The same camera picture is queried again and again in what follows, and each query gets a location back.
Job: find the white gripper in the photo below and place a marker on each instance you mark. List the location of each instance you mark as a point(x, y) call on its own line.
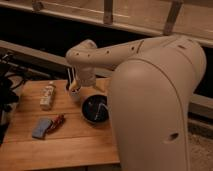
point(85, 77)

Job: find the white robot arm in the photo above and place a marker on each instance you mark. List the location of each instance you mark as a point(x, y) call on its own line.
point(148, 97)

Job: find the white cup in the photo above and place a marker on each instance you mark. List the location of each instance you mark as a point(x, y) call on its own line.
point(74, 94)

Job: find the metal utensil in bowl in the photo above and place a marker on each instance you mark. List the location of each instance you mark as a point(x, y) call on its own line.
point(102, 112)

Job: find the black bowl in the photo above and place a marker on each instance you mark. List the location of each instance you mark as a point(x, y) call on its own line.
point(90, 106)

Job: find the black chopstick left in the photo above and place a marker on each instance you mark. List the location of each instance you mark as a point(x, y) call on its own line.
point(69, 77)

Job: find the white bottle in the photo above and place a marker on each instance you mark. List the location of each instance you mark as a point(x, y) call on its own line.
point(48, 95)

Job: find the red wrapped snack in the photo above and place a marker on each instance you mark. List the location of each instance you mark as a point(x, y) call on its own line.
point(58, 121)

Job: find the blue sponge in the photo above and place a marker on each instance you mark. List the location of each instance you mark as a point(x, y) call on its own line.
point(41, 127)

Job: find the black equipment with cables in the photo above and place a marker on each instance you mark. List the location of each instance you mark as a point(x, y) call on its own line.
point(8, 83)

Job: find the metal rail bracket middle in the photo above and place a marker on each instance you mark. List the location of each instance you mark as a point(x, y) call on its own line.
point(108, 12)

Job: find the metal rail bracket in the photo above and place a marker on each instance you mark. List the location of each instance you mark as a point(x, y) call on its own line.
point(172, 16)
point(37, 5)
point(108, 12)

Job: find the metal rail bracket left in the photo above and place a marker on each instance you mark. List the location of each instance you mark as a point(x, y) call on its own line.
point(37, 5)

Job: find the metal rail bracket right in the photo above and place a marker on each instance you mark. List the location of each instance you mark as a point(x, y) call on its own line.
point(172, 16)

